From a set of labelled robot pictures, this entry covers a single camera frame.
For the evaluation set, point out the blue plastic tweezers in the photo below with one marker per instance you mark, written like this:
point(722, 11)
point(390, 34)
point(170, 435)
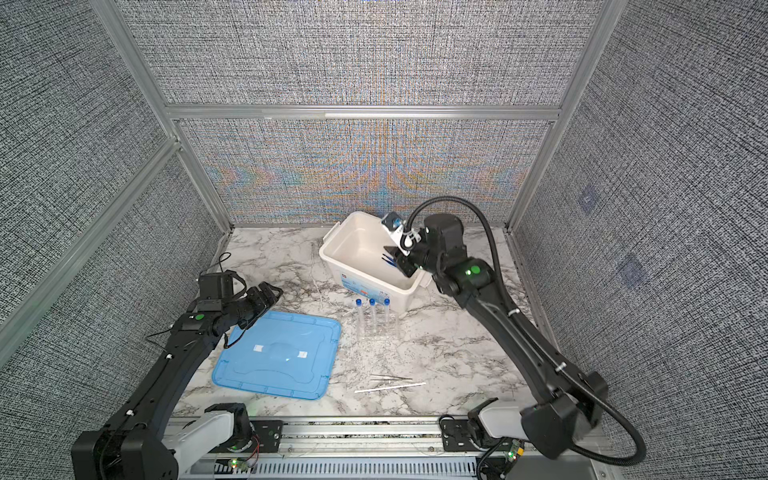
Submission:
point(389, 260)

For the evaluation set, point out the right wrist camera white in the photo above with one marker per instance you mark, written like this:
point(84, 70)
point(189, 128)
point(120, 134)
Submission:
point(404, 238)

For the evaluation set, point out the thin metal tweezers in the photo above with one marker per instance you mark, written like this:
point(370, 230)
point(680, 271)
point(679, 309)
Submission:
point(388, 378)

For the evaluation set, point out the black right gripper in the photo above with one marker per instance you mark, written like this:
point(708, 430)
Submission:
point(409, 265)

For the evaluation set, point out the test tube blue cap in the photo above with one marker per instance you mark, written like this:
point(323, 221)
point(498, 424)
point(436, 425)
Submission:
point(386, 322)
point(372, 325)
point(360, 318)

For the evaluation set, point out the white plastic storage bin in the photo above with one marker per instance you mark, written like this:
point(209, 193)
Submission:
point(354, 250)

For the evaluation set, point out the aluminium front rail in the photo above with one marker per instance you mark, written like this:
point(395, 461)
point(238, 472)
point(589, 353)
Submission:
point(385, 447)

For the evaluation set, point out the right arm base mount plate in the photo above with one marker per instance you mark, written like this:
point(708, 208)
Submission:
point(463, 435)

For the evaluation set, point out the white plastic pipette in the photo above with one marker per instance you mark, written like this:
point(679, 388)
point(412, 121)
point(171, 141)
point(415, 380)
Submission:
point(390, 387)

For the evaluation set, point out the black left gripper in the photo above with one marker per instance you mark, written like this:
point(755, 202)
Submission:
point(262, 304)

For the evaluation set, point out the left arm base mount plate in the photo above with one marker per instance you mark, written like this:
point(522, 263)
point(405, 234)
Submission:
point(266, 437)

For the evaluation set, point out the clear test tube rack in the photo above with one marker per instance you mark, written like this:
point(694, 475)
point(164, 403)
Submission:
point(395, 329)

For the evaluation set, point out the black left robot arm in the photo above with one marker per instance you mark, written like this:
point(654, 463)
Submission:
point(132, 443)

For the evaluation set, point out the blue plastic bin lid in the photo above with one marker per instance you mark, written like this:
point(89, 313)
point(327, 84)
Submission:
point(283, 354)

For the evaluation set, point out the aluminium enclosure frame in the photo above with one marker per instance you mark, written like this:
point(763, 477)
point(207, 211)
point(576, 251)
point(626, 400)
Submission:
point(144, 142)

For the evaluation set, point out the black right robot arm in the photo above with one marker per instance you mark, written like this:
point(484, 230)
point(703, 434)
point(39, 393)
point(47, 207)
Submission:
point(569, 402)

